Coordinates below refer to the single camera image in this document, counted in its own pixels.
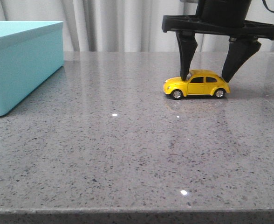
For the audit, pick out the yellow toy beetle car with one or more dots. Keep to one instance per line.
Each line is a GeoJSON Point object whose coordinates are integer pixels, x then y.
{"type": "Point", "coordinates": [198, 82]}

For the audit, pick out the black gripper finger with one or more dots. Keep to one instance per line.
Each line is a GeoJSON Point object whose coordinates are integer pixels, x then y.
{"type": "Point", "coordinates": [187, 45]}
{"type": "Point", "coordinates": [240, 50]}

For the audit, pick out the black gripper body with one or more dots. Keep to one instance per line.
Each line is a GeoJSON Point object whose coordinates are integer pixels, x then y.
{"type": "Point", "coordinates": [220, 17]}

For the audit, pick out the light blue storage box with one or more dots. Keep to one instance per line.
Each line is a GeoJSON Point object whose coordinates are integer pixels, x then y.
{"type": "Point", "coordinates": [30, 52]}

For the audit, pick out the grey pleated curtain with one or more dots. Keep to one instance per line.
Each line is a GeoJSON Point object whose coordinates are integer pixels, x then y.
{"type": "Point", "coordinates": [104, 25]}

